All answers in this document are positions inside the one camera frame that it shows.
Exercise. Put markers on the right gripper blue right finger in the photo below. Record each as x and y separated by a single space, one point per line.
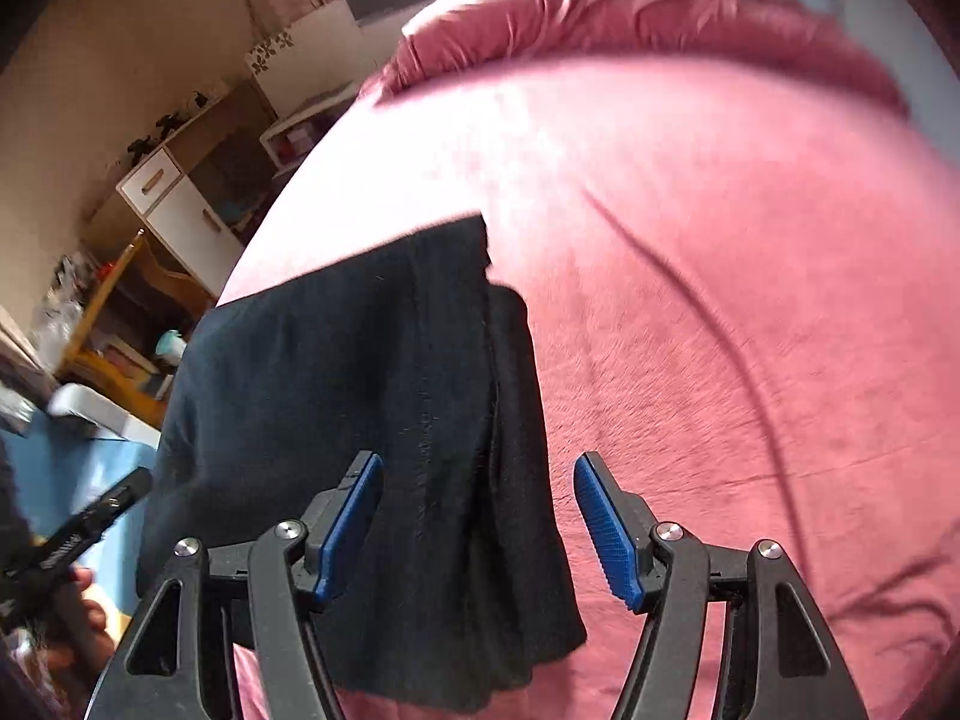
619 525

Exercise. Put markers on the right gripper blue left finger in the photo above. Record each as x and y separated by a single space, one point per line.
337 522

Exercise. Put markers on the black pants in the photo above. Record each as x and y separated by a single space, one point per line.
405 377

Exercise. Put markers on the person's left hand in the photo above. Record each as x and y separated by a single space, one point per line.
74 645

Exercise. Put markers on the blue yellow play mat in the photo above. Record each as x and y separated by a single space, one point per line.
60 466

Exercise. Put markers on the teal white cup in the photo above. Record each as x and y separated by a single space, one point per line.
170 348

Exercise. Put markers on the pink bed sheet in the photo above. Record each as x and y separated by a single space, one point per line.
743 294

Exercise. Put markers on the clear plastic bag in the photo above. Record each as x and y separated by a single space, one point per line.
61 309

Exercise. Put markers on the wooden white cabinet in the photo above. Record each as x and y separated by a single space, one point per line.
194 191

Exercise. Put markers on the white bedside table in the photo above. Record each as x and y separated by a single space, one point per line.
290 139

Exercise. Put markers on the white floral panel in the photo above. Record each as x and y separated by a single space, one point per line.
321 51

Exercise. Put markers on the crumpled pink duvet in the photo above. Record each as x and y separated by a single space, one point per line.
448 37

